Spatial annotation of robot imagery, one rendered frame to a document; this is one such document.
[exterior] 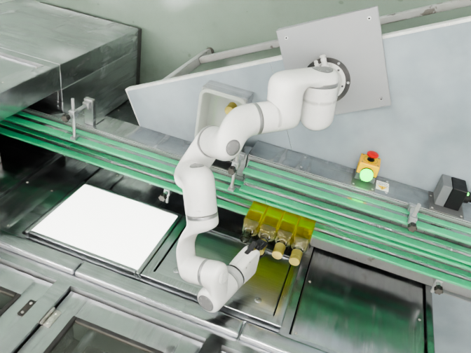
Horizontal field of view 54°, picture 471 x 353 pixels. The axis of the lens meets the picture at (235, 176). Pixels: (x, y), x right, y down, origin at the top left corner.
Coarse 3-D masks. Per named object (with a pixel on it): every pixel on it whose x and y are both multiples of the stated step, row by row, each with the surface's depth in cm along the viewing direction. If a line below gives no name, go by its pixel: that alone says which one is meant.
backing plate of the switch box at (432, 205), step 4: (428, 192) 160; (432, 192) 160; (432, 196) 158; (432, 200) 156; (432, 204) 154; (432, 208) 152; (436, 208) 152; (440, 208) 153; (444, 208) 153; (448, 208) 153; (460, 208) 155; (444, 212) 151; (448, 212) 151; (452, 212) 152; (456, 212) 152; (460, 212) 152; (456, 216) 150; (460, 216) 150
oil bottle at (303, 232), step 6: (300, 222) 156; (306, 222) 156; (312, 222) 157; (300, 228) 153; (306, 228) 153; (312, 228) 154; (294, 234) 150; (300, 234) 150; (306, 234) 151; (312, 234) 152; (294, 240) 149; (300, 240) 148; (306, 240) 148; (294, 246) 149; (306, 246) 148
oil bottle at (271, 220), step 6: (270, 210) 158; (276, 210) 159; (282, 210) 160; (264, 216) 155; (270, 216) 155; (276, 216) 156; (264, 222) 152; (270, 222) 153; (276, 222) 153; (264, 228) 150; (270, 228) 150; (276, 228) 151; (258, 234) 153; (270, 234) 150; (270, 240) 152
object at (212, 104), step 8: (200, 96) 161; (208, 96) 167; (216, 96) 168; (224, 96) 158; (232, 96) 158; (200, 104) 163; (208, 104) 170; (216, 104) 169; (224, 104) 168; (240, 104) 166; (200, 112) 165; (208, 112) 172; (216, 112) 171; (224, 112) 170; (200, 120) 168; (208, 120) 174; (216, 120) 173; (200, 128) 171
